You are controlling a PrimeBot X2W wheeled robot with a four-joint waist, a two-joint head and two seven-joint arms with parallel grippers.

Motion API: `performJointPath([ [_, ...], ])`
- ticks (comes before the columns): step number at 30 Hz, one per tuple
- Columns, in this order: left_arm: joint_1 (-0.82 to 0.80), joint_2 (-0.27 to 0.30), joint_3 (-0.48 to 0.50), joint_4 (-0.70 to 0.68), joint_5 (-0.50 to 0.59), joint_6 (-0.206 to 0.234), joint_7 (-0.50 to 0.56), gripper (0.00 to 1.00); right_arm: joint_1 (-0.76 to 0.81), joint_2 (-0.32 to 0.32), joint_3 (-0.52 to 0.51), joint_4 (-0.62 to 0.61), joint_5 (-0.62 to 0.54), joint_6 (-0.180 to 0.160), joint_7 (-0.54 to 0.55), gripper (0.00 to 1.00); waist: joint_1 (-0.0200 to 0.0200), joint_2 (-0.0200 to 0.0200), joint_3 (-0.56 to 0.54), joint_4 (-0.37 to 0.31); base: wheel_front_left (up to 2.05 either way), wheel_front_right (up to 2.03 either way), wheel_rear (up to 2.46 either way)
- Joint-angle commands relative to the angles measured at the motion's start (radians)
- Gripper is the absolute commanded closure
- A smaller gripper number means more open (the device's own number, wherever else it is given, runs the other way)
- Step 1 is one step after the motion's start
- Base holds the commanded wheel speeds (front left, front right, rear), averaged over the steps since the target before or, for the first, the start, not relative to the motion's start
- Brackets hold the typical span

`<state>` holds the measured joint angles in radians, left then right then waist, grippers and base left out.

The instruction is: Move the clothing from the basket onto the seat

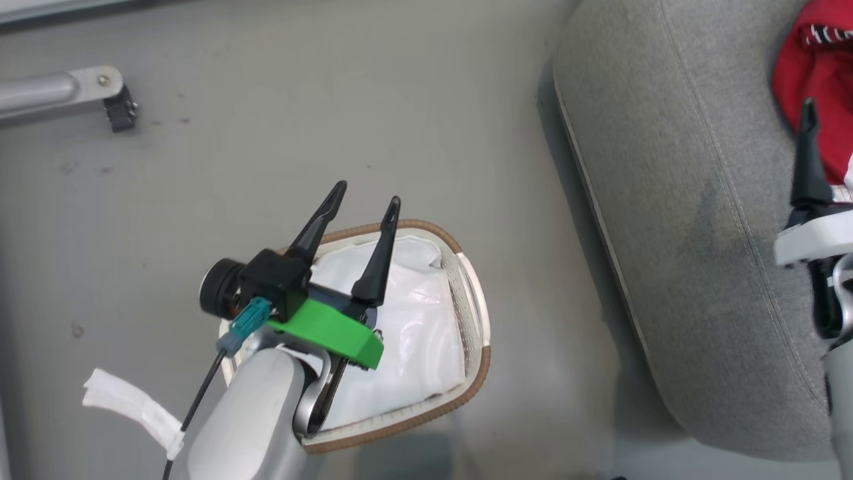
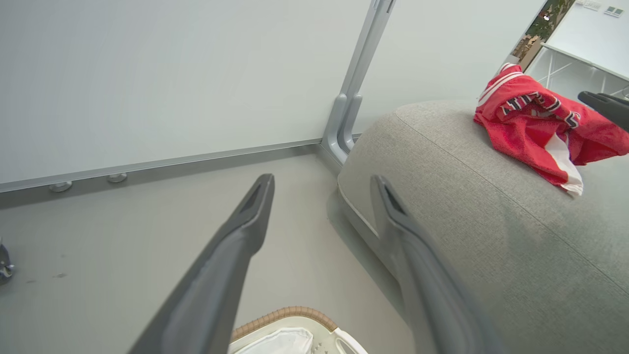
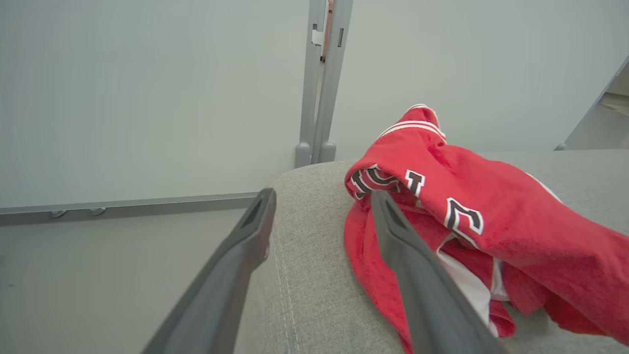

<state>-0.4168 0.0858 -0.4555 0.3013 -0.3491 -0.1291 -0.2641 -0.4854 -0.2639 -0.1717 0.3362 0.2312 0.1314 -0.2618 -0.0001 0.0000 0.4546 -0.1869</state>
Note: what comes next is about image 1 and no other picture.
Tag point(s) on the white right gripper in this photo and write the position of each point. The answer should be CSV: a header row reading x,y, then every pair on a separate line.
x,y
820,236

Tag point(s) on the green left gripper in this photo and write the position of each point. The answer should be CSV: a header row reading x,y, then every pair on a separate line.
x,y
333,333

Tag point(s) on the red sports jersey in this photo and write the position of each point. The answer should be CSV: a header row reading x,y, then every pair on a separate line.
x,y
816,66

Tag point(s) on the grey fabric sofa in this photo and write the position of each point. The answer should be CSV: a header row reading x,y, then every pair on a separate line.
x,y
680,220

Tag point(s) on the white basket liner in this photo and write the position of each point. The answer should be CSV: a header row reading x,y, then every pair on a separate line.
x,y
420,340

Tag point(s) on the white laundry basket brown rim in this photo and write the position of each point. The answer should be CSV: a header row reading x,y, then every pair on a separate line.
x,y
476,333

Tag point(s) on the black caster wheel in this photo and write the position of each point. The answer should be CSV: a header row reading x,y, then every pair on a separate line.
x,y
121,110

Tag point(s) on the grey partition foot bar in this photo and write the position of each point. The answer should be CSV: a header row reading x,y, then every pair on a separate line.
x,y
46,90

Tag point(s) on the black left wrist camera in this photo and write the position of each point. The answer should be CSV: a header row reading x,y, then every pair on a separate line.
x,y
266,280

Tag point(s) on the grey partition bottom rail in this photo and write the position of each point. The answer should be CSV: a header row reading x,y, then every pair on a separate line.
x,y
53,8

